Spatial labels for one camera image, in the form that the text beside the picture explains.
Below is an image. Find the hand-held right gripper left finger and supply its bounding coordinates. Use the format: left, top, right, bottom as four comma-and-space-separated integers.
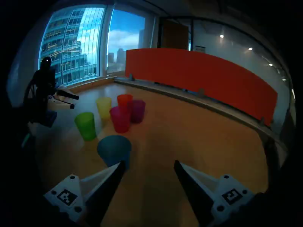
43, 160, 126, 227

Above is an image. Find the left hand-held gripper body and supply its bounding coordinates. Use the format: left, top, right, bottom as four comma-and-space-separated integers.
28, 56, 58, 128

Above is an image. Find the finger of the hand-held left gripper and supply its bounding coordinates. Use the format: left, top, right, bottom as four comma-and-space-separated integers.
54, 86, 80, 100
48, 99, 75, 110

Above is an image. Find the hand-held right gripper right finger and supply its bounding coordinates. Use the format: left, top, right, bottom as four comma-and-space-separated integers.
173, 160, 256, 227

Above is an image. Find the green plastic cup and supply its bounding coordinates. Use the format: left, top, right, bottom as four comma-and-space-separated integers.
74, 112, 97, 142

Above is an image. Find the yellow plastic cup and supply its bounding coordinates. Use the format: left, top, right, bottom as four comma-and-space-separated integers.
95, 96, 112, 119

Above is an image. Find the blue plastic cup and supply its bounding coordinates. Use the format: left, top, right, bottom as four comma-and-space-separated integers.
97, 135, 132, 171

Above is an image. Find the orange plastic cup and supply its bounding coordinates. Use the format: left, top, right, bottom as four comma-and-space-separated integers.
117, 93, 134, 107

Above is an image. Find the pink plastic cup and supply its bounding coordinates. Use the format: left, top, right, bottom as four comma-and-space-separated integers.
109, 106, 131, 134

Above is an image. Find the purple plastic cup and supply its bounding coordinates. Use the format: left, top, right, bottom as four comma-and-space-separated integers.
128, 99, 146, 124

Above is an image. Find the red desk screen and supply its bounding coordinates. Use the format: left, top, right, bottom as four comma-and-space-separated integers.
114, 48, 289, 152

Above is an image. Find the black cable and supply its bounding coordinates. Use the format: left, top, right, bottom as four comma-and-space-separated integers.
23, 80, 38, 107

